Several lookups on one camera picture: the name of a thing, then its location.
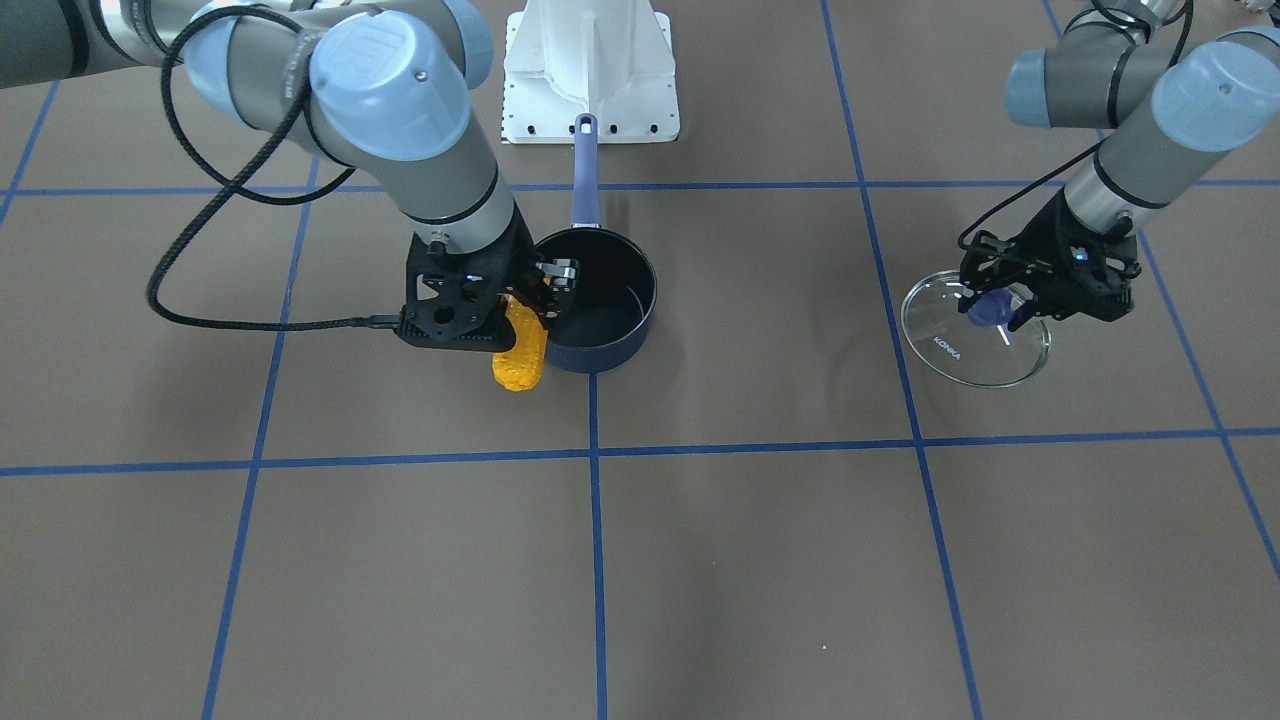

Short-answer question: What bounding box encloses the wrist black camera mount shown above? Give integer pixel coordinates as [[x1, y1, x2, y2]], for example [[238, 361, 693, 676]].
[[394, 251, 515, 354], [959, 231, 1134, 322]]

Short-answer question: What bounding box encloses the dark blue saucepan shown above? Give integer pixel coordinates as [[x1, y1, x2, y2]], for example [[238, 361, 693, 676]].
[[538, 113, 657, 374]]

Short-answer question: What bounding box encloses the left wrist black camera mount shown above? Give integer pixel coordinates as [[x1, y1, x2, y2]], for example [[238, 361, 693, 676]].
[[959, 231, 1134, 322]]

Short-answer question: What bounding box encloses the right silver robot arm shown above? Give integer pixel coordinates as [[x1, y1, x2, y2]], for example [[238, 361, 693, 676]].
[[3, 1, 577, 342]]

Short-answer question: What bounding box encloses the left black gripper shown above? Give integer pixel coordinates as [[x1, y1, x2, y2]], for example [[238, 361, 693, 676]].
[[963, 191, 1140, 332]]

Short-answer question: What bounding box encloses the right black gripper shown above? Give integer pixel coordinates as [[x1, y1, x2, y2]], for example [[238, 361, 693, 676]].
[[410, 215, 581, 325]]

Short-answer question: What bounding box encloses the glass pot lid blue knob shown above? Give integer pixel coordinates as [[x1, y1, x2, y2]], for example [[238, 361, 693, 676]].
[[901, 270, 1052, 389]]

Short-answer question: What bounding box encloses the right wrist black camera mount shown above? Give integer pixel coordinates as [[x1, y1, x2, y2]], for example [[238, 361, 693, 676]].
[[394, 251, 515, 354]]

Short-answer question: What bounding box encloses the white camera stand pillar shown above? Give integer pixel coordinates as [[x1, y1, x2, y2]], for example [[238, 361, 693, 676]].
[[500, 1, 682, 145]]

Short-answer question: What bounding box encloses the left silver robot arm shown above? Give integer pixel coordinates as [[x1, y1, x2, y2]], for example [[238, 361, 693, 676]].
[[957, 1, 1279, 331]]

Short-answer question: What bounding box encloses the yellow corn cob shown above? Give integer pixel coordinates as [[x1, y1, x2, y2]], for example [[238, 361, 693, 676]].
[[492, 296, 548, 392]]

